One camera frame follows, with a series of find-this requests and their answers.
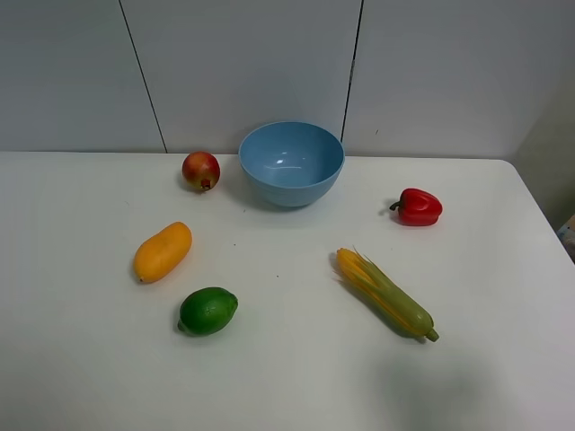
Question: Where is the orange yellow mango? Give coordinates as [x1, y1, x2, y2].
[133, 222, 192, 284]

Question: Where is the blue plastic bowl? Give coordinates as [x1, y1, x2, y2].
[238, 121, 345, 207]

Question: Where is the red yellow pomegranate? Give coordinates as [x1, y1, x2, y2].
[181, 151, 220, 192]

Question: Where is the green lime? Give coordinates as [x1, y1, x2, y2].
[176, 286, 238, 337]

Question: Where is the red bell pepper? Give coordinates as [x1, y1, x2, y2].
[389, 188, 443, 227]

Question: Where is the yellow corn with green husk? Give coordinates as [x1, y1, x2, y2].
[335, 248, 439, 342]

